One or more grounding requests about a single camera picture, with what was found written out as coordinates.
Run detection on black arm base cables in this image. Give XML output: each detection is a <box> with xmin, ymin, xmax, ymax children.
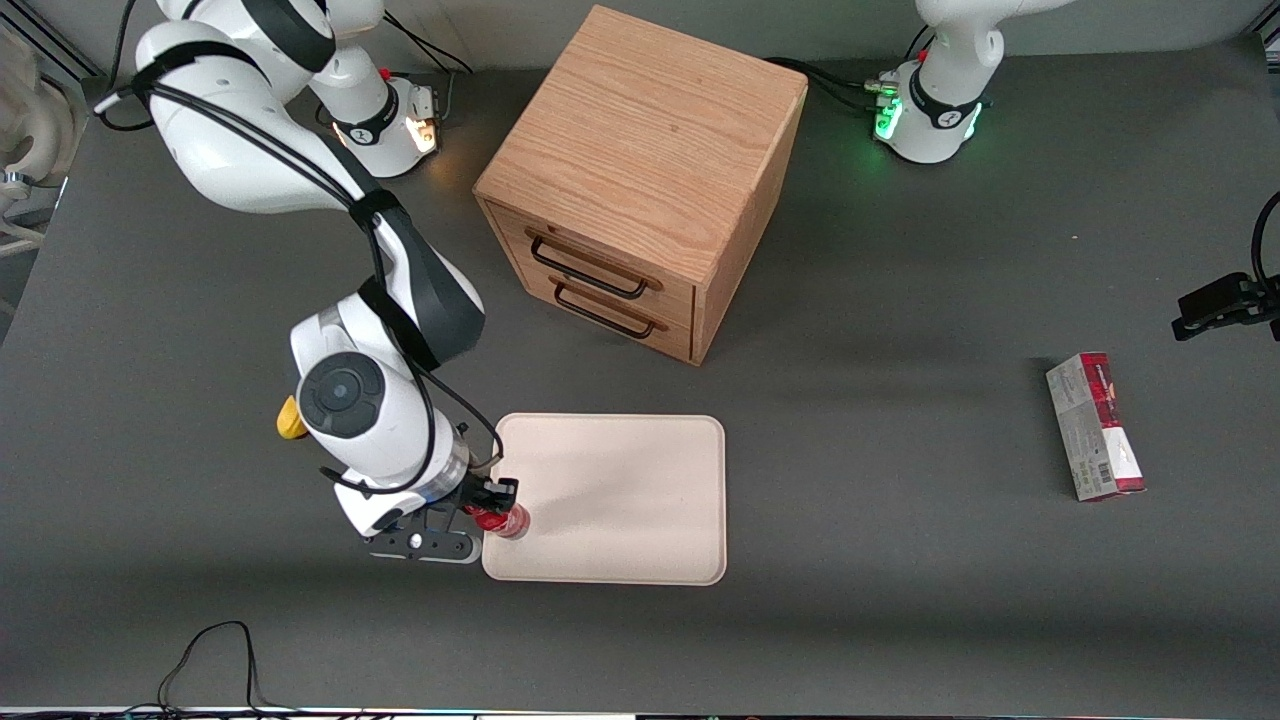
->
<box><xmin>765</xmin><ymin>25</ymin><xmax>936</xmax><ymax>113</ymax></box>
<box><xmin>380</xmin><ymin>10</ymin><xmax>477</xmax><ymax>129</ymax></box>

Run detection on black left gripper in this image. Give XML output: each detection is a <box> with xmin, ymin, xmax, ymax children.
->
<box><xmin>1172</xmin><ymin>273</ymin><xmax>1280</xmax><ymax>343</ymax></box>

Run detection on beige background object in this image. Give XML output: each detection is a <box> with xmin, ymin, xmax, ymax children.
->
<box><xmin>0</xmin><ymin>25</ymin><xmax>89</xmax><ymax>259</ymax></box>

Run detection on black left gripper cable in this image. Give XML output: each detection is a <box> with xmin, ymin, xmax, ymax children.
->
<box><xmin>1250</xmin><ymin>190</ymin><xmax>1280</xmax><ymax>293</ymax></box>

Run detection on wooden drawer cabinet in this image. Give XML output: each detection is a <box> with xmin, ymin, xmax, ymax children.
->
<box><xmin>473</xmin><ymin>4</ymin><xmax>809</xmax><ymax>367</ymax></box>

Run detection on black left arm base cables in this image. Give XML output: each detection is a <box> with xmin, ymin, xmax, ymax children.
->
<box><xmin>765</xmin><ymin>25</ymin><xmax>936</xmax><ymax>113</ymax></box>

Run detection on thin black cable loop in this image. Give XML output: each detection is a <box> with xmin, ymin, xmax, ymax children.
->
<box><xmin>125</xmin><ymin>620</ymin><xmax>301</xmax><ymax>717</ymax></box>

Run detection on red coke bottle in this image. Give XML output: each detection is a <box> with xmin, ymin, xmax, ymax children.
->
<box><xmin>464</xmin><ymin>502</ymin><xmax>532</xmax><ymax>542</ymax></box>

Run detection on black right arm base cables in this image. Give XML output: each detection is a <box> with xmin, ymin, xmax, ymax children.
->
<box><xmin>380</xmin><ymin>10</ymin><xmax>477</xmax><ymax>129</ymax></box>

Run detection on red and grey carton box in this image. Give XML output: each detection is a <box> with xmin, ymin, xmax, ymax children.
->
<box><xmin>1045</xmin><ymin>351</ymin><xmax>1147</xmax><ymax>503</ymax></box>

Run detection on black wire drawer handle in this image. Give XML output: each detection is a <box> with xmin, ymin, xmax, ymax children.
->
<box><xmin>525</xmin><ymin>228</ymin><xmax>664</xmax><ymax>300</ymax></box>
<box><xmin>549</xmin><ymin>275</ymin><xmax>669</xmax><ymax>339</ymax></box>

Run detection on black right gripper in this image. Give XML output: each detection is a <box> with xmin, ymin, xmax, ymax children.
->
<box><xmin>335</xmin><ymin>477</ymin><xmax>521</xmax><ymax>567</ymax></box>

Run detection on wooden drawer front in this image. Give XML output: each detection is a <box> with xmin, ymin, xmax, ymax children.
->
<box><xmin>518</xmin><ymin>268</ymin><xmax>697</xmax><ymax>364</ymax></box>
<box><xmin>488</xmin><ymin>202</ymin><xmax>699</xmax><ymax>323</ymax></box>

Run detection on cream rectangular tray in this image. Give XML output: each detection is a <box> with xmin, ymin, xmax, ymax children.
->
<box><xmin>481</xmin><ymin>413</ymin><xmax>728</xmax><ymax>587</ymax></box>

